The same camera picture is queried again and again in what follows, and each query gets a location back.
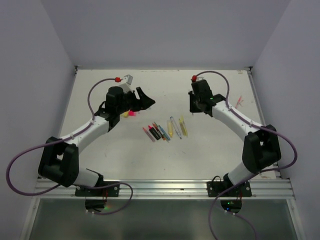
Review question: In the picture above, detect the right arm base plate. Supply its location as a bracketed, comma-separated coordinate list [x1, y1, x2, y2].
[206, 180, 253, 198]

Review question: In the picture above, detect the green clear pen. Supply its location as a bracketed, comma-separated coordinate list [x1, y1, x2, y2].
[153, 122, 169, 142]

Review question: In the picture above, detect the pink highlighter cap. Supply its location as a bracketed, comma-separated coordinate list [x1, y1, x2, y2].
[128, 110, 136, 117]

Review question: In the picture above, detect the thin orange pen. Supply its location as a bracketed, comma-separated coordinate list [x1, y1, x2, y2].
[235, 95, 244, 109]

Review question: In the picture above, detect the aluminium side rail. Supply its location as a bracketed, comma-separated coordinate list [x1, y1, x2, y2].
[246, 66, 282, 179]
[53, 65, 82, 137]

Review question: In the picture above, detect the pink clear pen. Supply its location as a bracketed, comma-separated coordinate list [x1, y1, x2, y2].
[142, 127, 156, 143]

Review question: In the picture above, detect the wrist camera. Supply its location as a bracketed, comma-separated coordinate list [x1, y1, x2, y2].
[119, 74, 133, 93]
[196, 76, 204, 81]

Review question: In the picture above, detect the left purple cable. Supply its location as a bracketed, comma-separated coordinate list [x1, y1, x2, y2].
[5, 77, 133, 216]

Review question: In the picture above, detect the left aluminium side rail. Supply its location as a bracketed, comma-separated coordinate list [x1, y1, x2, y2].
[53, 65, 82, 137]

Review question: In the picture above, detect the thin yellow pen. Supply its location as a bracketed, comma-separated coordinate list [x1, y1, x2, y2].
[180, 115, 188, 137]

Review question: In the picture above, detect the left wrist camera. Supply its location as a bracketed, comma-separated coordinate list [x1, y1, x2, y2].
[119, 74, 133, 93]

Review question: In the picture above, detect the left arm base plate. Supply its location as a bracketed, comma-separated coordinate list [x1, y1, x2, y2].
[75, 181, 121, 198]

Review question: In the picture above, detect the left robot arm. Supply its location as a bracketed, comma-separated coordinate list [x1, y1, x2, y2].
[38, 86, 156, 197]

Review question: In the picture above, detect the yellow highlighter pen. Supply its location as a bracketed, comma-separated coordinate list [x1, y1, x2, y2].
[166, 120, 174, 138]

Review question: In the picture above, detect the aluminium front rail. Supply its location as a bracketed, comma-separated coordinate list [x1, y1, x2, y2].
[32, 177, 296, 201]

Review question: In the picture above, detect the black highlighter body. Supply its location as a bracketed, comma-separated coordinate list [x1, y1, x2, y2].
[148, 125, 161, 140]

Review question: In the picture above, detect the pale yellow pen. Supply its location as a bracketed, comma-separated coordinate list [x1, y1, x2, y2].
[178, 118, 187, 136]

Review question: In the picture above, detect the red orange-tipped pen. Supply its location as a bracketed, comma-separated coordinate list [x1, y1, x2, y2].
[152, 123, 166, 141]

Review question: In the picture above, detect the blue capped white pen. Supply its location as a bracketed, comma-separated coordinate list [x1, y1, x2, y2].
[170, 116, 182, 139]

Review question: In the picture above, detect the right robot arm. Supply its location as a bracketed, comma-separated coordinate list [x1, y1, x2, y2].
[188, 79, 282, 197]

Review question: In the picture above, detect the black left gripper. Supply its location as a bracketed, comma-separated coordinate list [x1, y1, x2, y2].
[116, 87, 155, 115]

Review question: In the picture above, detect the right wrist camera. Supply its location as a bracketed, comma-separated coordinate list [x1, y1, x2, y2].
[196, 76, 204, 81]

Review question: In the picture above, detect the right aluminium side rail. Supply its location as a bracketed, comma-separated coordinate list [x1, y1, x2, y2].
[246, 66, 282, 179]

